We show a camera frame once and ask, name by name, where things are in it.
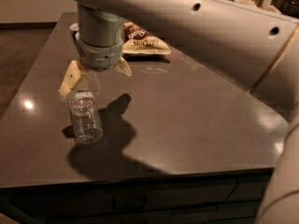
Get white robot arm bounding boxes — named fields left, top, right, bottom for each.
left=75, top=0, right=299, bottom=224

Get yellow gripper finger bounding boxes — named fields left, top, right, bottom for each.
left=114, top=58, right=133, bottom=77
left=59, top=60, right=91, bottom=99

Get clear plastic water bottle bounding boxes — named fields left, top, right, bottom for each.
left=70, top=91, right=103, bottom=147

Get brown yellow chip bag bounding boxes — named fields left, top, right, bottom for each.
left=122, top=21, right=171, bottom=55

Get blue silver energy drink can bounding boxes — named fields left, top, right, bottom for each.
left=69, top=23, right=79, bottom=45

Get dark cabinet drawer front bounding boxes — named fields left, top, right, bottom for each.
left=0, top=177, right=239, bottom=219

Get tan packets in basket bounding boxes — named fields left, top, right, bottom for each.
left=223, top=0, right=282, bottom=15

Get dark container with snacks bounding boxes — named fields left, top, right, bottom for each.
left=271, top=0, right=299, bottom=18

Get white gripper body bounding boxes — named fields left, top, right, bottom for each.
left=75, top=33, right=123, bottom=72

